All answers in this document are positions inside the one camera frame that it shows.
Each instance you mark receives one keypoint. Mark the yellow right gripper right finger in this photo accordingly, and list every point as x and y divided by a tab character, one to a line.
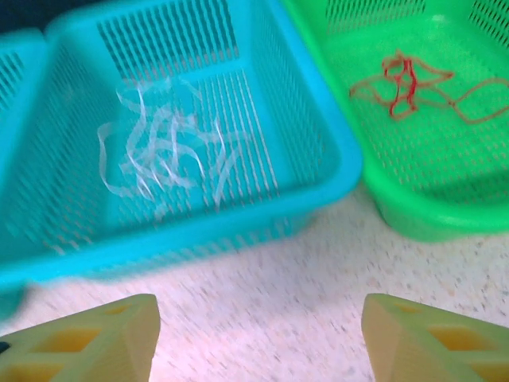
417	346

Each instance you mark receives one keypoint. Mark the green plastic basket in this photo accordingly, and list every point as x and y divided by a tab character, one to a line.
417	159

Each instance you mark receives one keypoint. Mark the teal plastic basket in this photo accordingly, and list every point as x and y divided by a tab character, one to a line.
16	79
278	159

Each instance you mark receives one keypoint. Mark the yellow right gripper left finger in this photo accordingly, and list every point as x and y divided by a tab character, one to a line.
99	342

